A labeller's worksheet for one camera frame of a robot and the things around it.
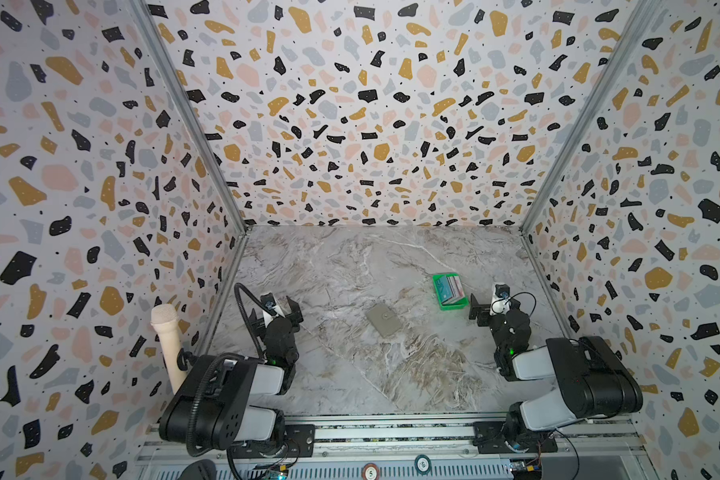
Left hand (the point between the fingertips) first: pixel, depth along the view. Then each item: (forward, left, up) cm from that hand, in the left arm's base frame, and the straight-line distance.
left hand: (275, 299), depth 86 cm
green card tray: (+15, -50, -10) cm, 53 cm away
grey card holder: (-1, -32, -12) cm, 34 cm away
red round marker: (-40, -27, -11) cm, 49 cm away
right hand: (+3, -64, -1) cm, 64 cm away
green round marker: (-39, -40, -12) cm, 57 cm away
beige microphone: (-15, +15, +19) cm, 28 cm away
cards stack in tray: (+9, -54, -10) cm, 56 cm away
